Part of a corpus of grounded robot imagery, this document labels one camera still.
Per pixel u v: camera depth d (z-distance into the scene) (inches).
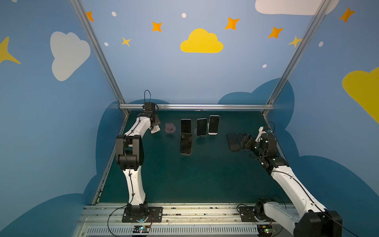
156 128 40.0
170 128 41.5
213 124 40.6
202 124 39.4
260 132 28.9
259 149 27.0
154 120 36.4
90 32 30.1
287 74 37.7
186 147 36.6
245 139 29.5
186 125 39.3
